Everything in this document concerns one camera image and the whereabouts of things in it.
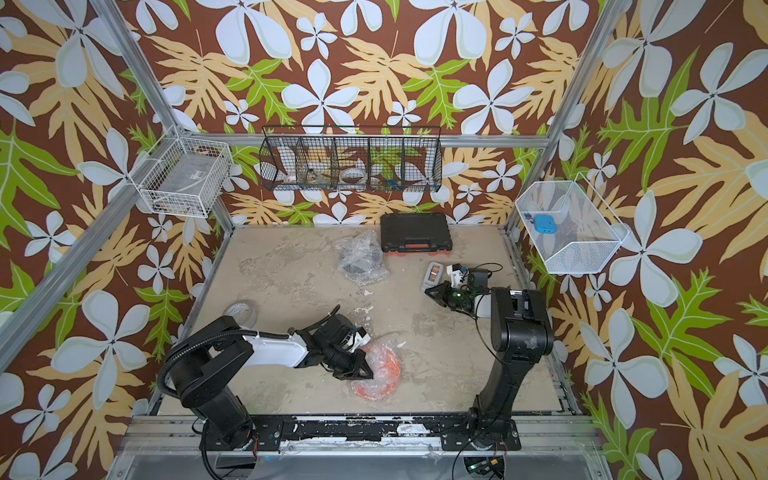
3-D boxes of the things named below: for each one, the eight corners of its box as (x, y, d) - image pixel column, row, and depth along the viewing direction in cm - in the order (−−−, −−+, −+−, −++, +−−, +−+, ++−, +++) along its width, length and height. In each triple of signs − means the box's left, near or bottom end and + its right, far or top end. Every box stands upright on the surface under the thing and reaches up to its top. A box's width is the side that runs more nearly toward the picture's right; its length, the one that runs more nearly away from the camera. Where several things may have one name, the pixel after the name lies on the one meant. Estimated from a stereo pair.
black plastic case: (380, 257, 113) (380, 247, 109) (380, 223, 125) (380, 212, 121) (450, 257, 113) (452, 247, 109) (443, 223, 125) (446, 212, 121)
